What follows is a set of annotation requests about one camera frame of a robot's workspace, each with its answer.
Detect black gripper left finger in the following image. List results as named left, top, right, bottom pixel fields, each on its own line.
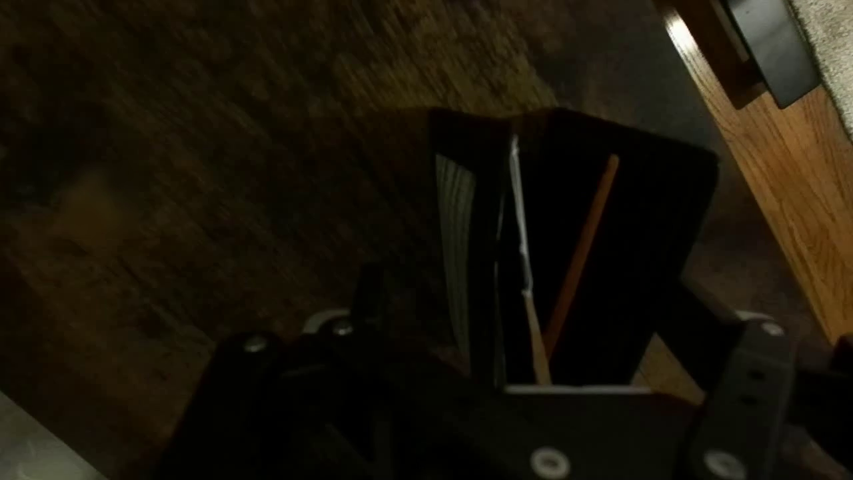
left=165, top=265, right=539, bottom=480

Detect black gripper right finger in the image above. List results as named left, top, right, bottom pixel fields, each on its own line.
left=690, top=313, right=800, bottom=480

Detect white rug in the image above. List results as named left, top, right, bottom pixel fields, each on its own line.
left=786, top=0, right=853, bottom=143

